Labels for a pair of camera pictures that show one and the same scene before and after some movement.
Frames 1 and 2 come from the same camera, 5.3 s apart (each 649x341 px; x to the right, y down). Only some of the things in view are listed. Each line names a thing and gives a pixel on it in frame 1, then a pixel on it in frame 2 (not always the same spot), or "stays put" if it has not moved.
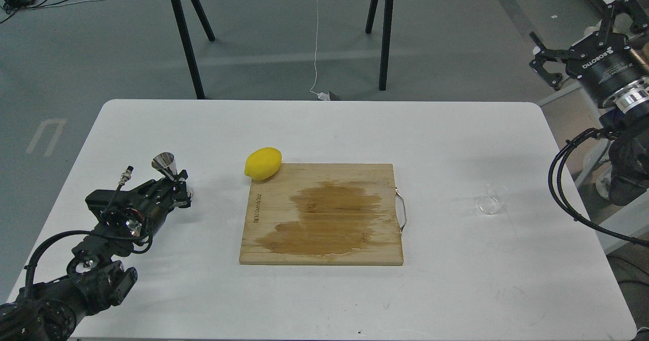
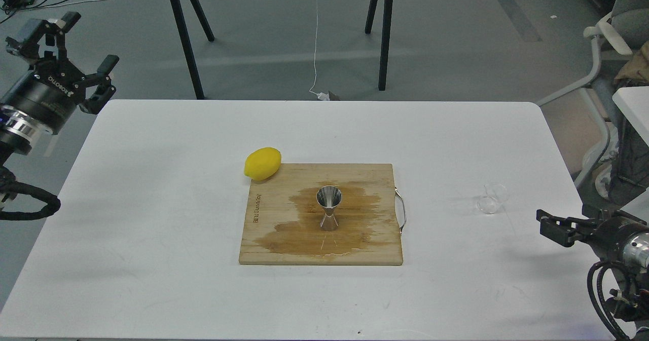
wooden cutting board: x=327 y=214 stays put
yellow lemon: x=263 y=163 stays put
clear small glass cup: x=495 y=193 stays put
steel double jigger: x=165 y=162 to x=329 y=196
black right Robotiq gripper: x=604 y=62 to x=608 y=226
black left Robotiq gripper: x=136 y=213 to x=49 y=92
